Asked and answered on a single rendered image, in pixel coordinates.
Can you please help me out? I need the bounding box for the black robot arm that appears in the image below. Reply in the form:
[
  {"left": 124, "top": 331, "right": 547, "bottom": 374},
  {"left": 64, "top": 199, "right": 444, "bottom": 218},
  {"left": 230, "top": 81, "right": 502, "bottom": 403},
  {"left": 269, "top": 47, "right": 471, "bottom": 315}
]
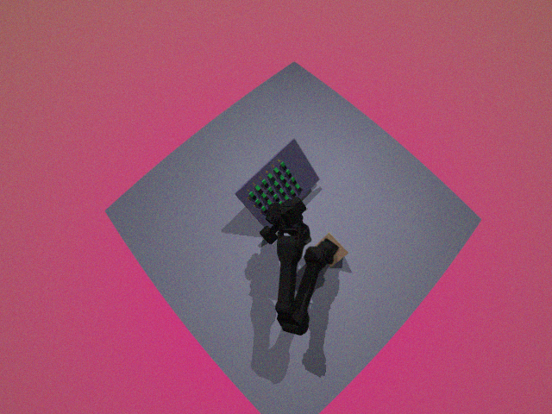
[{"left": 265, "top": 199, "right": 339, "bottom": 336}]

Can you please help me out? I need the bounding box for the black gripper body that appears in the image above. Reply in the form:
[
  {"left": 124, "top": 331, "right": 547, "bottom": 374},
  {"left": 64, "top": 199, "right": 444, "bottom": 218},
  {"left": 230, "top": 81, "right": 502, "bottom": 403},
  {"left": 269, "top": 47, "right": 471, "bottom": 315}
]
[{"left": 260, "top": 197, "right": 306, "bottom": 244}]

